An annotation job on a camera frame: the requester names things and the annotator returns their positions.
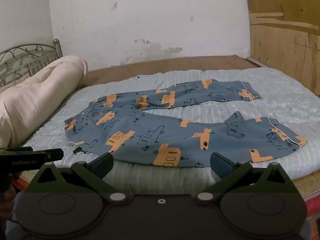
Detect green striped mattress cloth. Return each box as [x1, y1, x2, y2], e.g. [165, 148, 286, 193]
[102, 161, 220, 194]

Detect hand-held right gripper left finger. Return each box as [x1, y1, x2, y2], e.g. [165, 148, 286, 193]
[24, 152, 133, 203]

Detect blue pants with orange print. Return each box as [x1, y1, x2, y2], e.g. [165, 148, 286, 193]
[64, 79, 308, 168]

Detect metal bed headboard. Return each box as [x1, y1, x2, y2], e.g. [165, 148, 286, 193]
[0, 39, 63, 88]

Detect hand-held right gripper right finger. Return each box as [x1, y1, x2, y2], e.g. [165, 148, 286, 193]
[193, 152, 299, 203]

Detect beige rolled comforter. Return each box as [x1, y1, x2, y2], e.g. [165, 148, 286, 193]
[0, 56, 88, 148]

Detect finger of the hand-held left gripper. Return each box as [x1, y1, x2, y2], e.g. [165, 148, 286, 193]
[37, 148, 64, 166]

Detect light blue quilted blanket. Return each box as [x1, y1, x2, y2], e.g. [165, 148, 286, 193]
[22, 66, 320, 180]

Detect red bed frame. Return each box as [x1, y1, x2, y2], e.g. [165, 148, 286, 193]
[304, 190, 320, 205]

